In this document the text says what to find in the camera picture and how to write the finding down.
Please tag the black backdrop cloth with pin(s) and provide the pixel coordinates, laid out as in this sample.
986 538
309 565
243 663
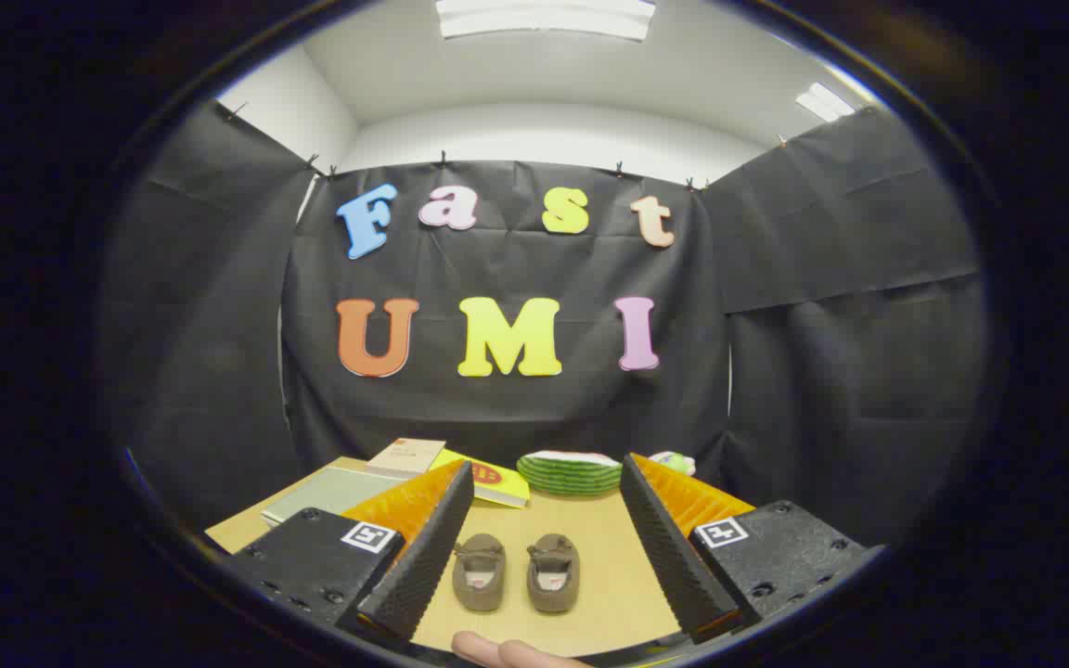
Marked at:
497 408

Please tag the beige cover book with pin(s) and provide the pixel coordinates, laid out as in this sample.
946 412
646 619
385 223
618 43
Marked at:
409 456

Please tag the grey fabric storage box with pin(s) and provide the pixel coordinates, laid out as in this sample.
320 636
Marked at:
330 492

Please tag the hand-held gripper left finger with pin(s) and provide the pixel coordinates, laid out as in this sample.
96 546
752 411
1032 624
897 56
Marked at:
428 557

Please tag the small ceiling light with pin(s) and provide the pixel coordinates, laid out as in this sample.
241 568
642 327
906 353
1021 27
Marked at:
825 100

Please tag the pink and green plush toy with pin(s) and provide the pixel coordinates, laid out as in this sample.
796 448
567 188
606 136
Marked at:
676 462

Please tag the long ceiling light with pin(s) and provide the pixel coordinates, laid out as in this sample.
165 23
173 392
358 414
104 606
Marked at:
544 17

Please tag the watermelon slice plush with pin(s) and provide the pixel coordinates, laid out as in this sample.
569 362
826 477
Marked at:
569 475

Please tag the yellow book with red circle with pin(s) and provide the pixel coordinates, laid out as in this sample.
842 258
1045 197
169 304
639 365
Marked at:
502 484

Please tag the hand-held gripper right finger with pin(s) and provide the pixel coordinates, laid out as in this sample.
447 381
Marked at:
669 547

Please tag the brown fuzzy shoe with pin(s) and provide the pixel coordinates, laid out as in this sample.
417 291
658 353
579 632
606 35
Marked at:
553 561
479 580

